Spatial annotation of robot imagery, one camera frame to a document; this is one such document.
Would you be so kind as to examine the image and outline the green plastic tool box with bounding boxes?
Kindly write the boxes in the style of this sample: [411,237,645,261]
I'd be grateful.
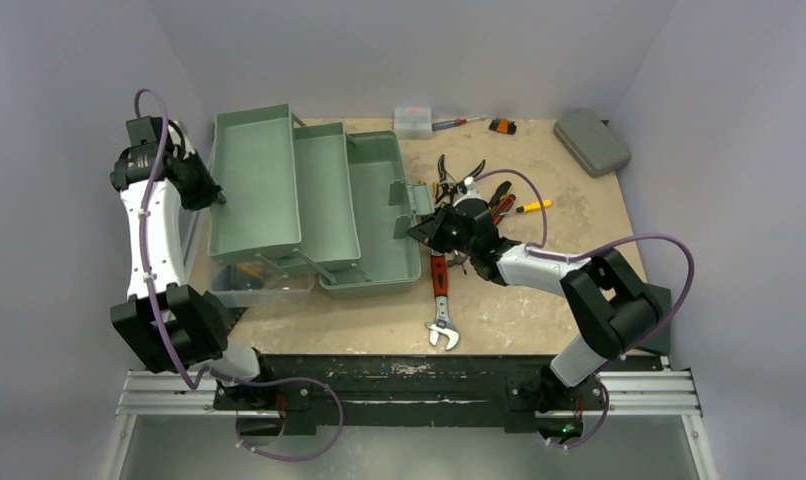
[206,104,433,308]

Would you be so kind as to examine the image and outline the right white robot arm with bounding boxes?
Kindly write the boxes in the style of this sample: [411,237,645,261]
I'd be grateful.
[406,178,672,412]

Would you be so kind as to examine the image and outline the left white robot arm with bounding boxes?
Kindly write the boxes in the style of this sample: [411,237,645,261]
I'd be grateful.
[110,116,277,409]

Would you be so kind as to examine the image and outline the red adjustable wrench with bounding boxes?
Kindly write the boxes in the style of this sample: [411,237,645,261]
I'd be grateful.
[425,250,460,351]

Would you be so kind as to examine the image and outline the black pliers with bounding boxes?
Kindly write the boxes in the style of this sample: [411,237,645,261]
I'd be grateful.
[434,154,487,205]

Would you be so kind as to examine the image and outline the red black utility knife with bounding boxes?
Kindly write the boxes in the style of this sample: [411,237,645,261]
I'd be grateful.
[491,194,516,225]

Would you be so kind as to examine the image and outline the black yellow screwdriver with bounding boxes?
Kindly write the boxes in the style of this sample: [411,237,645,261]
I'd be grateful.
[489,181,512,207]

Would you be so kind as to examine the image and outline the blue red screwdriver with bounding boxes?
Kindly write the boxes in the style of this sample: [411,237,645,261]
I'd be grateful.
[431,117,483,131]

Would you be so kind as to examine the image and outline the orange black hex key set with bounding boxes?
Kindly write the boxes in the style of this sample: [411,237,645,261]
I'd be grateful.
[489,118,517,135]

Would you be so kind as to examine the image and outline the clear small parts box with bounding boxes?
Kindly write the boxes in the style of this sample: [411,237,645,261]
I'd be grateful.
[393,105,433,140]

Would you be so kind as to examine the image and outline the grey green case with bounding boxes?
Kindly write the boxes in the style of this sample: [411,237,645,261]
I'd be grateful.
[553,109,632,178]

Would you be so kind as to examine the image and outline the black block right edge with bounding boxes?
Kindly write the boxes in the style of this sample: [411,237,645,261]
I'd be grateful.
[635,284,673,356]

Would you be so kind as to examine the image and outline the yellow handle screwdriver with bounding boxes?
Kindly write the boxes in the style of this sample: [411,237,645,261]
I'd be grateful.
[513,200,552,214]

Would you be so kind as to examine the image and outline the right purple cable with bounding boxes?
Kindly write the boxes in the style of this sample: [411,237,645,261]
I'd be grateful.
[472,168,696,452]

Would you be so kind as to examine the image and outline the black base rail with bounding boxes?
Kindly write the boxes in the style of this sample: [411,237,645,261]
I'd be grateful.
[210,352,663,439]

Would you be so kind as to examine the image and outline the aluminium frame rail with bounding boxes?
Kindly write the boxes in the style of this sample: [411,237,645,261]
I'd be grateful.
[114,119,719,480]

